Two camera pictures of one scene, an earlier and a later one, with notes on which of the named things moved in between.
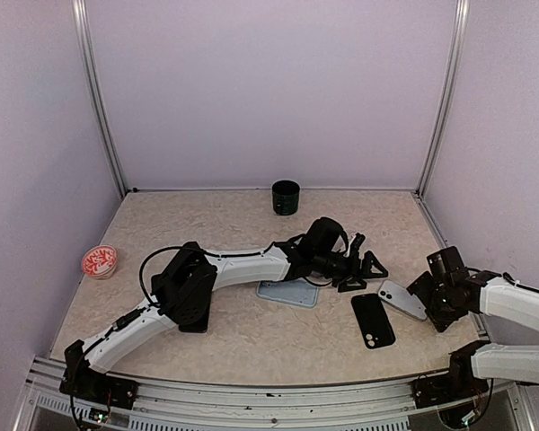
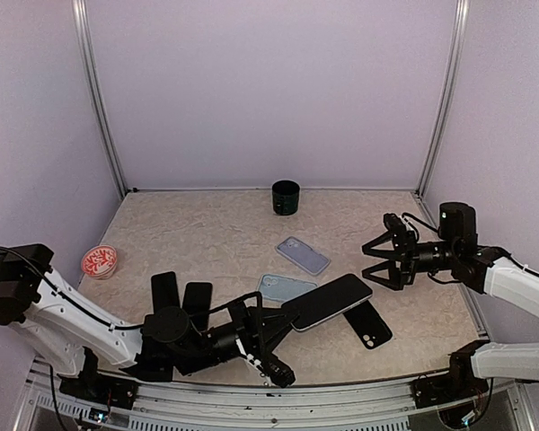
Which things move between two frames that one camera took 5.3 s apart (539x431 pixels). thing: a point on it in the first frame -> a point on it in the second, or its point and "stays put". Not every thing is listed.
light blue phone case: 298,292 stays put
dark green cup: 286,197 stays put
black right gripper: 422,286 -> 407,246
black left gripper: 355,272 -> 268,333
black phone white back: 400,297 -> 329,300
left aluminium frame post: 83,41 stays put
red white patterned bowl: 99,261 stays put
